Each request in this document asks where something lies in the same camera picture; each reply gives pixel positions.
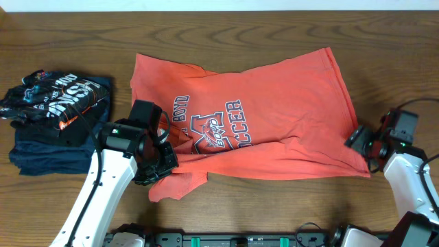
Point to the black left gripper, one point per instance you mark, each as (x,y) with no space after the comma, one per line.
(164,162)

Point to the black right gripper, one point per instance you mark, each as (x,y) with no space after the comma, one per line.
(358,138)

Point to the red soccer t-shirt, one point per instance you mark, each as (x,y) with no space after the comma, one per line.
(282,121)

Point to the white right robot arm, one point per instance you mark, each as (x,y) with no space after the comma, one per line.
(390,150)

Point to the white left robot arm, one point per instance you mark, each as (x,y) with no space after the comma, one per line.
(130,150)

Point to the black printed folded t-shirt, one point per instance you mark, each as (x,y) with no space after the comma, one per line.
(45,107)

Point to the navy folded t-shirt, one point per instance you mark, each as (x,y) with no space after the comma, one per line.
(36,159)

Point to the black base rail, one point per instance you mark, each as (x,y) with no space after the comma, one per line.
(219,240)

